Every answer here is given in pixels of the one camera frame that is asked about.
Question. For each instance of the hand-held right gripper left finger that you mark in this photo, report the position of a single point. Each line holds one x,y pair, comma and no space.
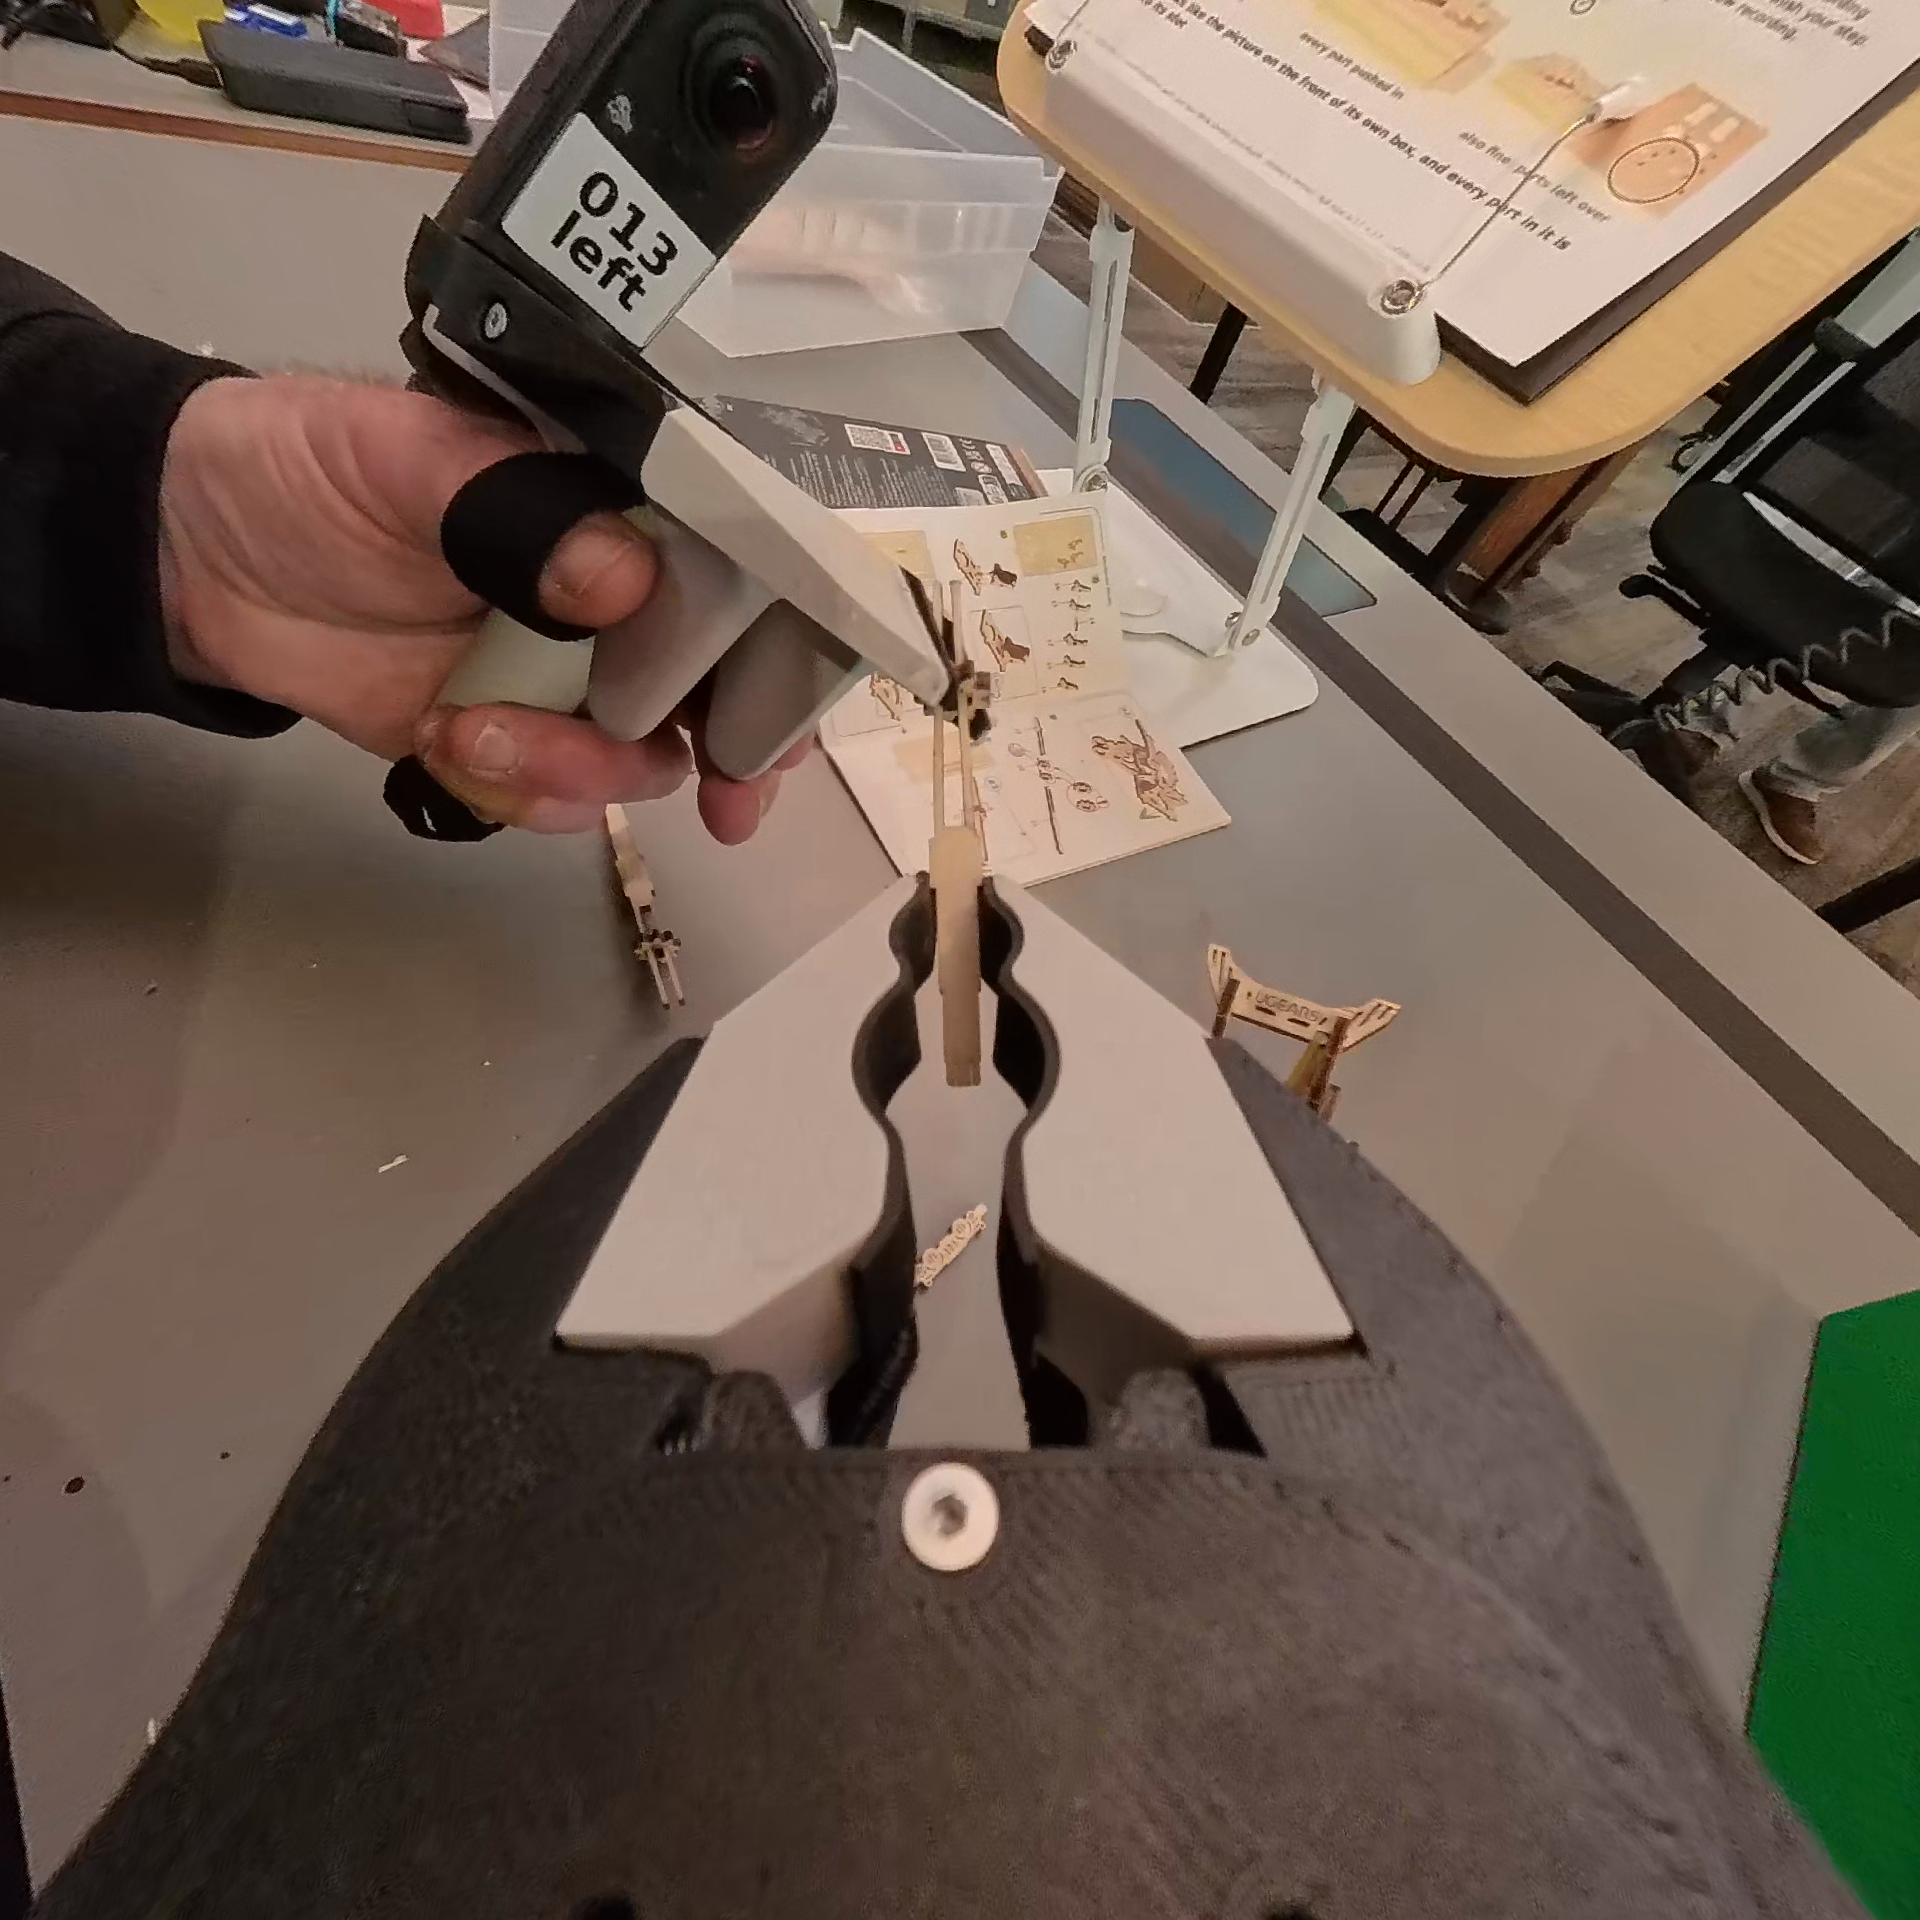
720,1200

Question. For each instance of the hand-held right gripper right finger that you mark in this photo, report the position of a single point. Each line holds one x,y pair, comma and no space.
1184,1185

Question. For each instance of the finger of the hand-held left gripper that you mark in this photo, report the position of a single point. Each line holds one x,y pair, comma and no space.
676,628
811,570

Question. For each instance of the twin wooden rods with gear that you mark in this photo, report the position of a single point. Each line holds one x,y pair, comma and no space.
976,710

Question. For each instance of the single wooden rod part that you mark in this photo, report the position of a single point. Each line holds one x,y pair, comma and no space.
960,974

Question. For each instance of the person's left forearm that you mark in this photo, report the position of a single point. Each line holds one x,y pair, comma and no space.
76,494

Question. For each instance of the black model kit box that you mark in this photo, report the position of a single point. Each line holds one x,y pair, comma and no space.
839,450

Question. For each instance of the small wooden model stand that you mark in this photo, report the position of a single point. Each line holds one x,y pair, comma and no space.
1277,1019

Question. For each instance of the long wooden model part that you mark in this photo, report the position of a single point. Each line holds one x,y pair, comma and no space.
638,884

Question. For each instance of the person's left hand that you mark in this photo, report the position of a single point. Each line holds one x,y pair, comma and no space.
301,555

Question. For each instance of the small jagged wooden strip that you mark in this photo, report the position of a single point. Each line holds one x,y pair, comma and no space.
949,1243

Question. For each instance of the illustrated instruction booklet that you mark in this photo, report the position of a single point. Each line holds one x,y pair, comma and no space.
1051,599

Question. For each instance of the black flat device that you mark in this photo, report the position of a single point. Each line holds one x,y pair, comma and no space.
331,82

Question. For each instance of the clear plastic bin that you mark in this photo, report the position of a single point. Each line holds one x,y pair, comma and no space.
902,225

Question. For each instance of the white document stand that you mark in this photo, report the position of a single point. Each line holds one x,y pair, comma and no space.
1244,225

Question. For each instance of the printed instruction sheet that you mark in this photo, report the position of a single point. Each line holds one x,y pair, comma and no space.
1349,90

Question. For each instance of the green mat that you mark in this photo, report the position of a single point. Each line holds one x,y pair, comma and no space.
1845,1499

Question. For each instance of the black office chair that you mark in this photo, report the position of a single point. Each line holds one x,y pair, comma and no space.
1757,570

